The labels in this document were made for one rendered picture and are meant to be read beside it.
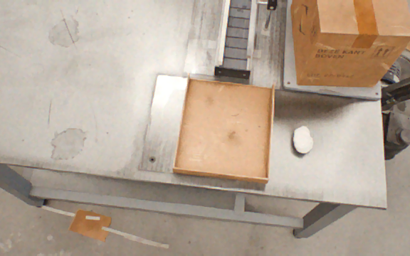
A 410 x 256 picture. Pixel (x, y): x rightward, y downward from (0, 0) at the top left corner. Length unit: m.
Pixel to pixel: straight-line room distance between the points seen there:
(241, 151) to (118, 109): 0.38
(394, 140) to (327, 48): 0.94
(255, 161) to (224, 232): 0.84
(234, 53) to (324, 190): 0.48
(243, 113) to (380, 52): 0.41
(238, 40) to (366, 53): 0.39
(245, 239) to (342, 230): 0.46
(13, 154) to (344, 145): 0.93
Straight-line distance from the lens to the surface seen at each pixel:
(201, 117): 1.20
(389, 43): 1.14
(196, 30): 1.37
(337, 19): 1.09
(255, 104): 1.23
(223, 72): 1.25
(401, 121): 2.03
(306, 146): 1.18
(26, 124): 1.29
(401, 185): 2.23
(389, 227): 2.15
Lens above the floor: 1.93
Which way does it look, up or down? 65 degrees down
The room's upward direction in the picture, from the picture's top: 8 degrees clockwise
